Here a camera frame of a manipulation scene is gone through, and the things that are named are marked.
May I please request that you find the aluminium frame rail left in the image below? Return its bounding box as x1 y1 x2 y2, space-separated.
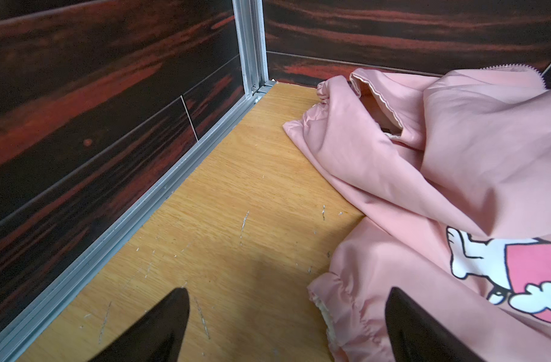
0 1 268 361

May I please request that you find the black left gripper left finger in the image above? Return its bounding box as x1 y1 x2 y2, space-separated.
92 288 190 362

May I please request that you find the pink zip-up jacket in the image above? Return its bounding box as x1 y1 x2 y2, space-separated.
284 65 551 361

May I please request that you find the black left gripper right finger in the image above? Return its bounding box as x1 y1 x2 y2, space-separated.
385 287 482 362

